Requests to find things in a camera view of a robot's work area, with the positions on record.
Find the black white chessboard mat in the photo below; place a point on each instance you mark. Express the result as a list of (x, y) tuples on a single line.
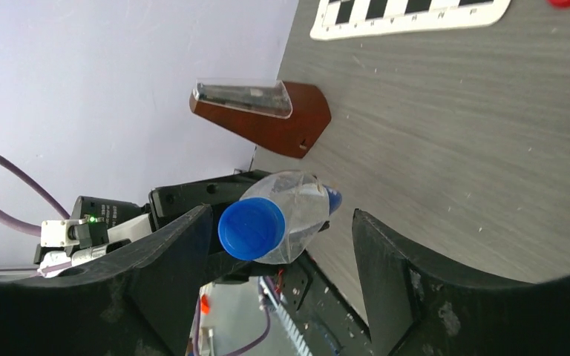
[(362, 18)]

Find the red bottle cap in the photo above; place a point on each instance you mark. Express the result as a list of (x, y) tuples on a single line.
[(559, 3)]

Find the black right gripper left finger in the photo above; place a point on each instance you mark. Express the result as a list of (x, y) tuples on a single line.
[(137, 300)]

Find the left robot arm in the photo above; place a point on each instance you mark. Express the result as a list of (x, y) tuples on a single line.
[(113, 212)]

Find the blue bottle cap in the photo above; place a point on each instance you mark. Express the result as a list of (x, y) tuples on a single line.
[(249, 229)]

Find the clear bottle blue label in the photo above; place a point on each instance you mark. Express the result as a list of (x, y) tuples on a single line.
[(292, 208)]

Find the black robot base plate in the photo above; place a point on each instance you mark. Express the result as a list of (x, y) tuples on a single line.
[(330, 325)]

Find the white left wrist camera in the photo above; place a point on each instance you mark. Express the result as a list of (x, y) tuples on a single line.
[(69, 243)]

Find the brown wooden metronome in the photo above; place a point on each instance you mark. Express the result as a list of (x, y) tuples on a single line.
[(286, 118)]

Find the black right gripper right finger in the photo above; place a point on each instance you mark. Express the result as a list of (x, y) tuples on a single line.
[(420, 302)]

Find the slotted aluminium rail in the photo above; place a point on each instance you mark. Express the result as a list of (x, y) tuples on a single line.
[(294, 335)]

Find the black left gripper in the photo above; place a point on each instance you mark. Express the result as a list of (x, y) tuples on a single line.
[(167, 203)]

